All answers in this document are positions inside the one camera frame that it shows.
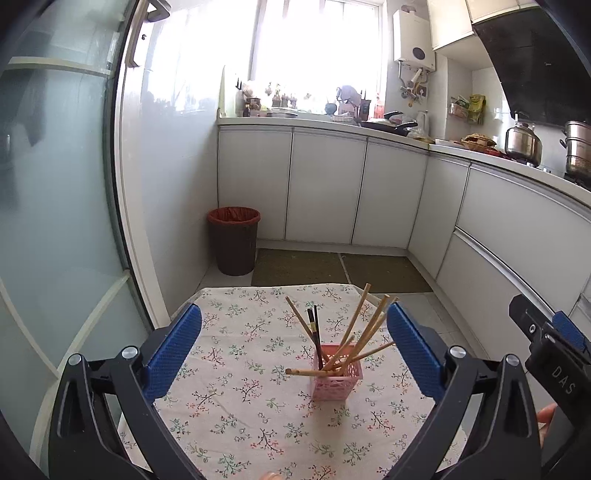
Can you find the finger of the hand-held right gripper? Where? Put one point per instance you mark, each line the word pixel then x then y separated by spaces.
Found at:
pixel 528 318
pixel 570 330

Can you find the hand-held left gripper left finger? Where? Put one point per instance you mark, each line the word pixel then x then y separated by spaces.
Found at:
pixel 180 355

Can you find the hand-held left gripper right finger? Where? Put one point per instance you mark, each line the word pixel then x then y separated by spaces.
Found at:
pixel 415 355

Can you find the pink perforated plastic basket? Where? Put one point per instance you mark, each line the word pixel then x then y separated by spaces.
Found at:
pixel 337 387

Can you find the black chopstick with gold band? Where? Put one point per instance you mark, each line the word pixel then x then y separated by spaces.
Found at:
pixel 318 332
pixel 315 337

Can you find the bunch of wooden chopsticks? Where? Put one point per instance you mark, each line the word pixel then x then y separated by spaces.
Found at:
pixel 304 371

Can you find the person's right hand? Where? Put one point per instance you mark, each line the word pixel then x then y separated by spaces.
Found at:
pixel 547 417

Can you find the floral tablecloth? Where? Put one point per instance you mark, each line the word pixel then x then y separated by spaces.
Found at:
pixel 258 415

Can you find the brown trash bin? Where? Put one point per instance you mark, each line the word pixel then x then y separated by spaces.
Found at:
pixel 233 249

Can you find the brown floor mat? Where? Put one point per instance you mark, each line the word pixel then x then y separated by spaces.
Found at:
pixel 295 267

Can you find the red bin liner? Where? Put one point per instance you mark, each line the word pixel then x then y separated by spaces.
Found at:
pixel 233 214

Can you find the steel kettle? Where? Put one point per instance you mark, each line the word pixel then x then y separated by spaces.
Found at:
pixel 521 145

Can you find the steel steamer pot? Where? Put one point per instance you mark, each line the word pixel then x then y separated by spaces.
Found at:
pixel 577 147

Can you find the wicker basket with food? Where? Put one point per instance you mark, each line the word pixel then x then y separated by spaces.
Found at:
pixel 478 141

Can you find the frosted glass sliding door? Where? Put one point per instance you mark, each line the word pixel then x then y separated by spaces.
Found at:
pixel 60 207

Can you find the white kitchen base cabinets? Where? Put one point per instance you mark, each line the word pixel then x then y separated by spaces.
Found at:
pixel 323 184

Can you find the white thermos jug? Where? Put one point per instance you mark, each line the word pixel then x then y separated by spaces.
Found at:
pixel 422 123

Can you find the black frying pan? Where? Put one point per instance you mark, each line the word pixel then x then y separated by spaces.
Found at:
pixel 388 125

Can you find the red bottle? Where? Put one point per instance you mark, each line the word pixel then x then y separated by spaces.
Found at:
pixel 379 108

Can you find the white kitchen countertop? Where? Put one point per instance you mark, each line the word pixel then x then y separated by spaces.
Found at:
pixel 314 123

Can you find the black range hood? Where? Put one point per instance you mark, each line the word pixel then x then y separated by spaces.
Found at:
pixel 545 60

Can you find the water heater pipes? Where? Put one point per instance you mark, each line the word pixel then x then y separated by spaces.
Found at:
pixel 413 83

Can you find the pale cutting board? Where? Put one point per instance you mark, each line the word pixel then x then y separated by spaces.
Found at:
pixel 222 92

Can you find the bright kitchen window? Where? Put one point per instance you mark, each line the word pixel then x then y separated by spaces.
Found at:
pixel 300 50

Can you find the wall rack with packets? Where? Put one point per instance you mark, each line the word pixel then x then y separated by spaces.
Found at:
pixel 468 108

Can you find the white wall water heater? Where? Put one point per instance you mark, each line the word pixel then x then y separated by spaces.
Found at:
pixel 413 39

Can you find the white upper wall cabinet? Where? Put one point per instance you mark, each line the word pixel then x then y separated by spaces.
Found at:
pixel 450 23

